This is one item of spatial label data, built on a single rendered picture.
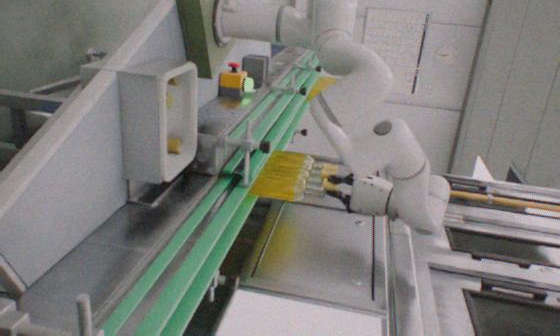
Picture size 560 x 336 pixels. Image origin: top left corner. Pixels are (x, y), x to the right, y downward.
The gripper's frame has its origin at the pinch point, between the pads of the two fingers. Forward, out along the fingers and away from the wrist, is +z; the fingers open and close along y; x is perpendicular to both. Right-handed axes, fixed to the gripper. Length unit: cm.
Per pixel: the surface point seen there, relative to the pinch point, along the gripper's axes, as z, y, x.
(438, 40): 50, -22, -587
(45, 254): 25, 9, 69
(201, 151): 26.2, 12.1, 25.7
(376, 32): 134, -19, -564
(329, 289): -9.7, -12.4, 26.6
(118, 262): 17, 6, 62
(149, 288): 10, 4, 63
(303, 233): 4.8, -12.7, 7.7
